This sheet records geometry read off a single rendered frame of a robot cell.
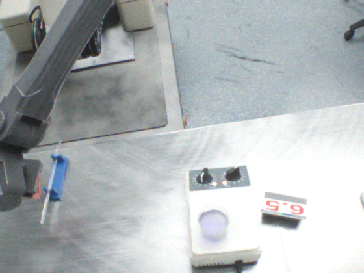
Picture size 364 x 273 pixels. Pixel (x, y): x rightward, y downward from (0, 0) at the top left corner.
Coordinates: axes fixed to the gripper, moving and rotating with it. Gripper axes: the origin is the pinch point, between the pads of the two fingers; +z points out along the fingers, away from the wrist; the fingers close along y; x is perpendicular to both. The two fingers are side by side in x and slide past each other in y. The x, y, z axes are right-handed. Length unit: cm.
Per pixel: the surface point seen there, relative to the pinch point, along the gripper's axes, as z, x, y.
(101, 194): 7.6, 4.0, 12.5
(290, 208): 5, 2, 51
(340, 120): 7, 24, 64
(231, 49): 84, 111, 39
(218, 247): -1.9, -8.4, 37.6
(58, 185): 6.8, 5.0, 2.9
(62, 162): 6.9, 10.7, 2.6
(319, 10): 83, 141, 84
